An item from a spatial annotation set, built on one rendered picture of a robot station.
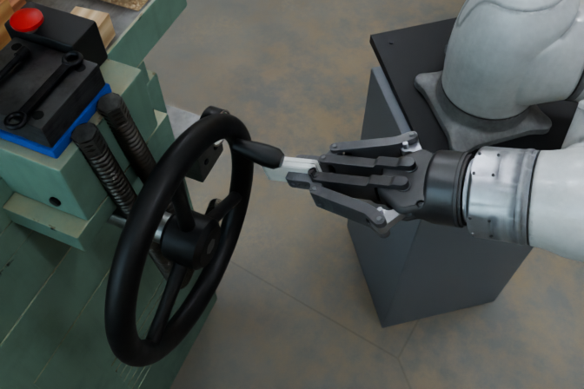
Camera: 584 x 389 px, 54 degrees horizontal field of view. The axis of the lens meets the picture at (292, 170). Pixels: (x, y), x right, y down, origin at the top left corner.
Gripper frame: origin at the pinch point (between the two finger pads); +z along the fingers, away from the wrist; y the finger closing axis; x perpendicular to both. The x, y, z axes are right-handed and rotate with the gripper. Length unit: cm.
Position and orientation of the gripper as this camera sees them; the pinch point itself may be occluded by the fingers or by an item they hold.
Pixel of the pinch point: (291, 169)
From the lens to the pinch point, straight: 66.1
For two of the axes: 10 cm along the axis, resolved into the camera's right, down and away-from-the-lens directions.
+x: 3.1, 6.5, 6.9
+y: -3.9, 7.5, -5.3
